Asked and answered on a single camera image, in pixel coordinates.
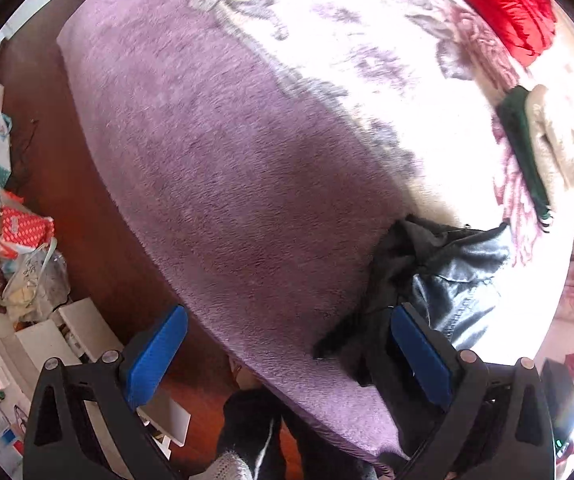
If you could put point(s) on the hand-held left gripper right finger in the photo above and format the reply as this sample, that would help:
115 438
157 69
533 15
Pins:
419 355

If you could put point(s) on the person's left leg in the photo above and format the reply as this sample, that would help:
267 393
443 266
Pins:
247 430

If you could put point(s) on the clear plastic bag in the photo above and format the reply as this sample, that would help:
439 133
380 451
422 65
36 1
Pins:
37 285

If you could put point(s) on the red patterned bag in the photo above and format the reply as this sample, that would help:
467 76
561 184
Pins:
17 227

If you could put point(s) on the purple floral blanket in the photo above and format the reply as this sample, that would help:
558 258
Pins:
217 160

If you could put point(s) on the black leather jacket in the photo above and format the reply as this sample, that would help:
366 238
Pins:
447 270

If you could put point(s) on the dark green garment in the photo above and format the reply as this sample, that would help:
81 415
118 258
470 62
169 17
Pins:
519 130

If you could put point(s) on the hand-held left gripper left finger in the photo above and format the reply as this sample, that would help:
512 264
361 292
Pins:
157 355

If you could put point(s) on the white fuzzy sweater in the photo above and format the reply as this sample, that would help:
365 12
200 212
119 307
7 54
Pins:
554 130

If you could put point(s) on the red quilt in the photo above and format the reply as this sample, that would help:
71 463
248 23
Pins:
497 0

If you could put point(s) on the white storage box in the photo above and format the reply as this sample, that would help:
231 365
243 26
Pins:
82 330

